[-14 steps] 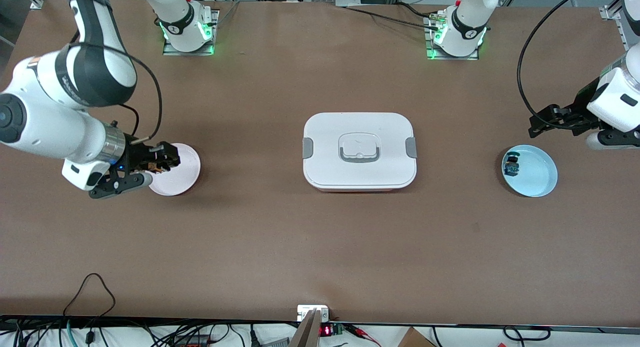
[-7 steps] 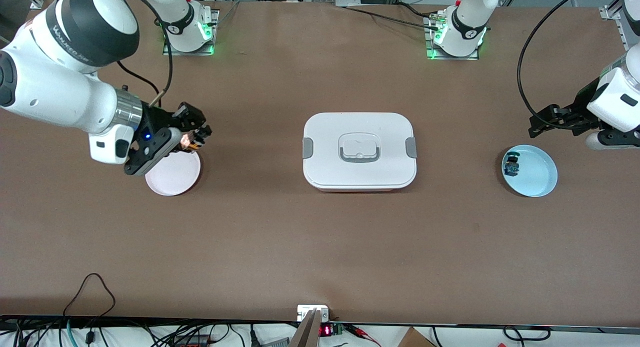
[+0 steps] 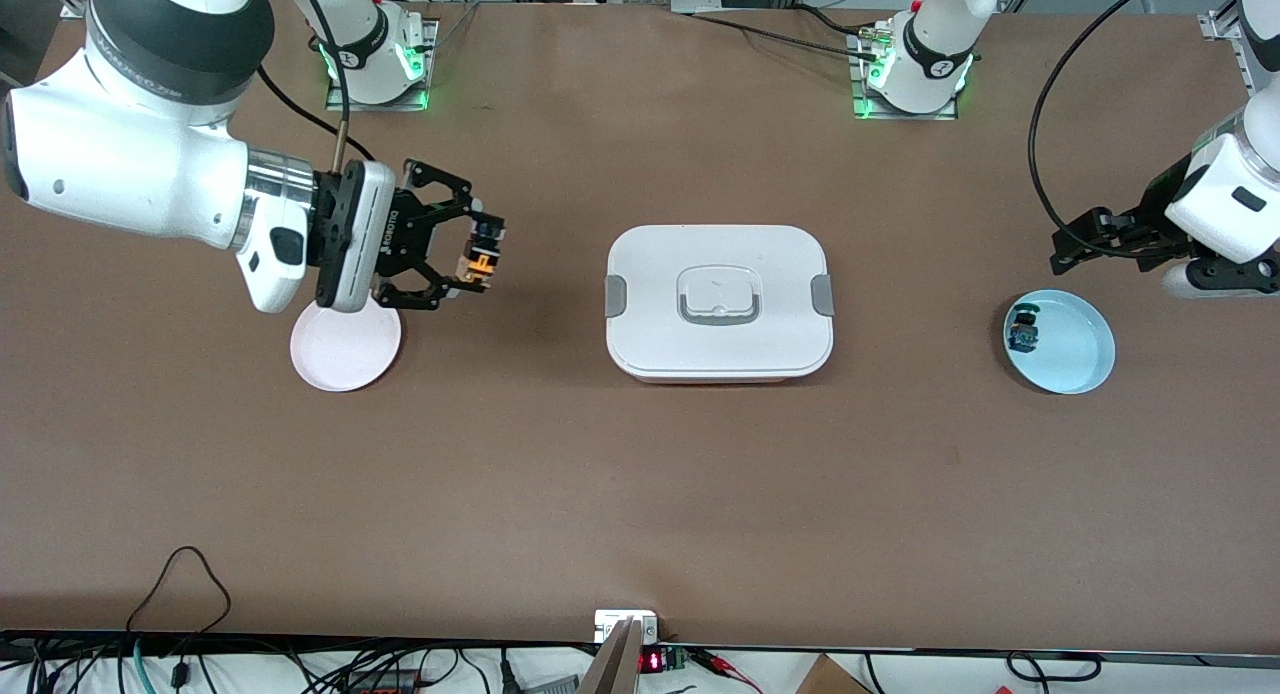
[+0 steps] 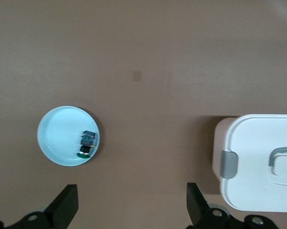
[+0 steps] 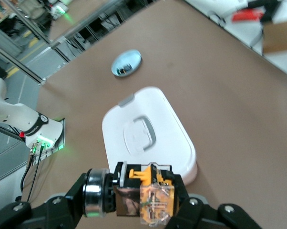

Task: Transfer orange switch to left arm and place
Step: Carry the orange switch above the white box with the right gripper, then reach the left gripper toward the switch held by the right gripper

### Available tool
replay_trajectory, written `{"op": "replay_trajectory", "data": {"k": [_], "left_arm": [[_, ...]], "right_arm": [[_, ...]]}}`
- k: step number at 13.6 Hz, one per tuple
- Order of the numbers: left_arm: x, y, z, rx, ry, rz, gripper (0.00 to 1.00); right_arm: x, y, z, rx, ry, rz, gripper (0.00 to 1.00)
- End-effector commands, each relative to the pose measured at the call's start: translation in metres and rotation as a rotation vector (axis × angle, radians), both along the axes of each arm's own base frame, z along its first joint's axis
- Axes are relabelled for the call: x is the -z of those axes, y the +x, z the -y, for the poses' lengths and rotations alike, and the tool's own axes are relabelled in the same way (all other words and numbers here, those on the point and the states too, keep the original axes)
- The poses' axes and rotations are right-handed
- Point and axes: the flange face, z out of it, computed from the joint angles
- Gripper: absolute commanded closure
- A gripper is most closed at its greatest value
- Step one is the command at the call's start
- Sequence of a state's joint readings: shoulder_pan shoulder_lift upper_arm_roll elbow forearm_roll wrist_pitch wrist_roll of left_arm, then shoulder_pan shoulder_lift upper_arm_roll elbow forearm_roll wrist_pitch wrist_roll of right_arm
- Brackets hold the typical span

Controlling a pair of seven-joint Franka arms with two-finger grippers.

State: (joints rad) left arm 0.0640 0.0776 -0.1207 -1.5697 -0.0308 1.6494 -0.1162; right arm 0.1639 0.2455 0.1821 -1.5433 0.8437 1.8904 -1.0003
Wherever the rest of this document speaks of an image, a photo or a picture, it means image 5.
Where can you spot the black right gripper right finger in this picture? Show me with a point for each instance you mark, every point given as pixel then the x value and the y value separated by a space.
pixel 193 217

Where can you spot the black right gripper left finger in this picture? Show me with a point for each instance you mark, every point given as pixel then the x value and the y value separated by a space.
pixel 50 214

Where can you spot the orange push-button switch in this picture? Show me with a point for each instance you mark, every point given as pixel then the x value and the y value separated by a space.
pixel 148 190

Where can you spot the brown cardboard box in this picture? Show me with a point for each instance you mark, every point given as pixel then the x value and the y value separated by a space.
pixel 279 35

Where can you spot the light blue round plate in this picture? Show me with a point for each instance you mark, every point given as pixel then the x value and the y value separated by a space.
pixel 131 57

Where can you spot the red flat object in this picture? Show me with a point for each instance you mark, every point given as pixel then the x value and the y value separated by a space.
pixel 247 15

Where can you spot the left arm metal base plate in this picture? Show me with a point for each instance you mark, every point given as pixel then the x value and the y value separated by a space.
pixel 60 133

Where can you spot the aluminium corner frame rail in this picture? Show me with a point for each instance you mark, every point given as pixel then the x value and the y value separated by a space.
pixel 26 71

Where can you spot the long silver frame bar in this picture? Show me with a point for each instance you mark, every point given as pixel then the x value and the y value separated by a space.
pixel 62 39

